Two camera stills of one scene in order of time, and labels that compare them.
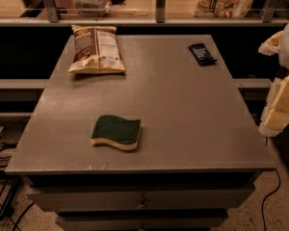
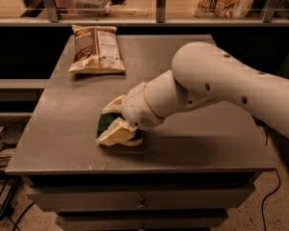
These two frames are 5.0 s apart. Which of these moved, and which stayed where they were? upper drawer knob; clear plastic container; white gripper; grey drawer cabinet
Moved: white gripper
Stayed: grey drawer cabinet; clear plastic container; upper drawer knob
